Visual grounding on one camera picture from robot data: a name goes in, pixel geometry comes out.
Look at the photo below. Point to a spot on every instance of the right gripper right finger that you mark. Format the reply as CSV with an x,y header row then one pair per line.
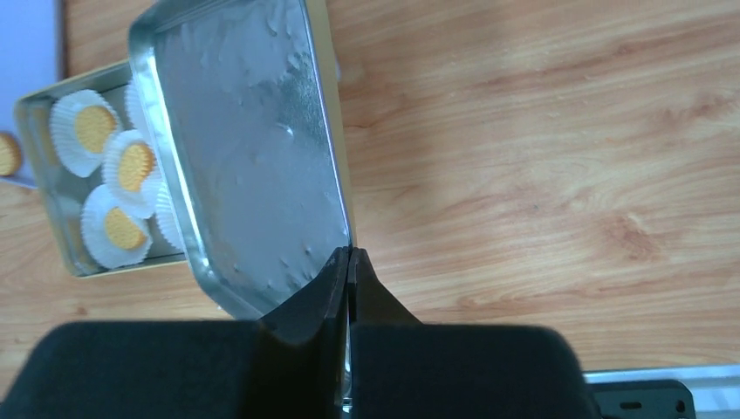
x,y
404,368

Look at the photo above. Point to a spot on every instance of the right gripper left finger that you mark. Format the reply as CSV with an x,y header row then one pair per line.
x,y
285,365

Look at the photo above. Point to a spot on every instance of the round yellow cookie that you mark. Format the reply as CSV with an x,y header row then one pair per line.
x,y
92,127
122,231
135,165
11,155

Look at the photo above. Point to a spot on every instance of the silver square tin lid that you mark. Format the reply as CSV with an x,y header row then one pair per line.
x,y
242,104

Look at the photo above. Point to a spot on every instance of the gold square cookie tin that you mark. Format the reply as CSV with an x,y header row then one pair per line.
x,y
64,193

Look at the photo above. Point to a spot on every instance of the lavender plastic tray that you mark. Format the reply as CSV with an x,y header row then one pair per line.
x,y
32,35

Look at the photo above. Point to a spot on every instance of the white paper cup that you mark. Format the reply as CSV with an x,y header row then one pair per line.
x,y
63,112
140,204
166,219
95,207
135,110

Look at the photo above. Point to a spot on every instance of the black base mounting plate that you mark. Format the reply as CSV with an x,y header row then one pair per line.
x,y
660,399

